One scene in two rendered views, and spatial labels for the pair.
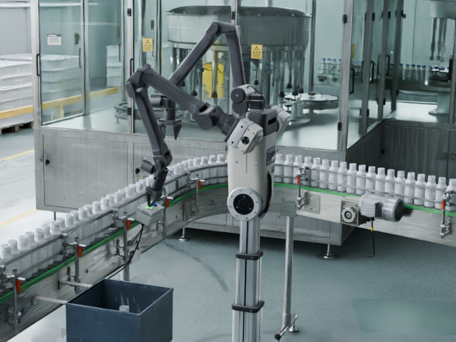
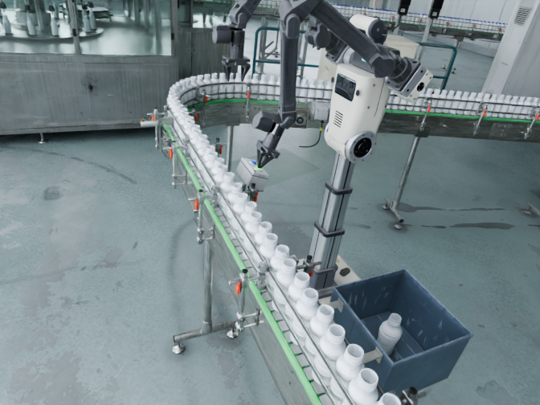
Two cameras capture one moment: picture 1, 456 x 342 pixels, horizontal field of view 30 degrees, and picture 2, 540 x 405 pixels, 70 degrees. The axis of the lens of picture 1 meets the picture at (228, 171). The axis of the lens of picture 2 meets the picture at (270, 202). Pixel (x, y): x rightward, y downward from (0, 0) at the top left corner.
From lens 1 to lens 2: 317 cm
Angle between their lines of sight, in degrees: 47
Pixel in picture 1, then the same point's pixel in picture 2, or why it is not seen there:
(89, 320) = (415, 366)
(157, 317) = (427, 312)
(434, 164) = (183, 56)
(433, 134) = (182, 34)
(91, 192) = not seen: outside the picture
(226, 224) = (86, 124)
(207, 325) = (161, 220)
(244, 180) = (369, 124)
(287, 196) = (232, 109)
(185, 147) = (30, 62)
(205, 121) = (386, 67)
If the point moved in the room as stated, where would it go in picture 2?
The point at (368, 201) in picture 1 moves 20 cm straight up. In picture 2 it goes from (322, 108) to (328, 79)
